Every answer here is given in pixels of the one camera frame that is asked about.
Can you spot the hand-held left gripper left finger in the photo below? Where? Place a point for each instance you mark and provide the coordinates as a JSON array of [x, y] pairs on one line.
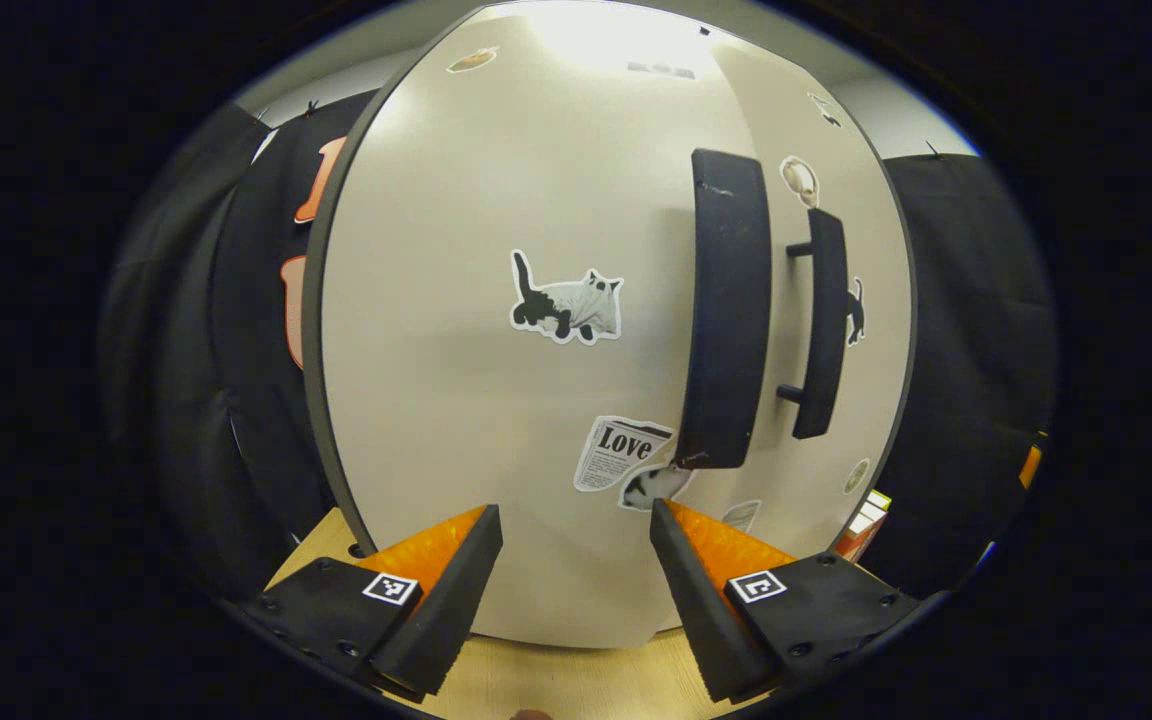
[[441, 610]]

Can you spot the black backdrop cloth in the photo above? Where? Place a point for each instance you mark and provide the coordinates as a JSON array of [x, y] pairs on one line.
[[186, 400]]

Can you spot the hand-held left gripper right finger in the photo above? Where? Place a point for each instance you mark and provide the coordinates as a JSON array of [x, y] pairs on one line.
[[701, 610]]

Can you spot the white shoe cabinet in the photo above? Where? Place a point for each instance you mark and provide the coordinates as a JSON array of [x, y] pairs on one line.
[[311, 300]]

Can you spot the white cabinet door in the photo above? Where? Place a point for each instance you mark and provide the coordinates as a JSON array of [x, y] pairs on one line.
[[878, 350], [456, 400]]

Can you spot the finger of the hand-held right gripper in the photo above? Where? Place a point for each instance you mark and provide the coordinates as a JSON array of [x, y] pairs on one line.
[[1032, 467]]

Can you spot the brown book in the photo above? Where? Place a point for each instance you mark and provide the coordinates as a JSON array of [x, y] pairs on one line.
[[856, 540]]

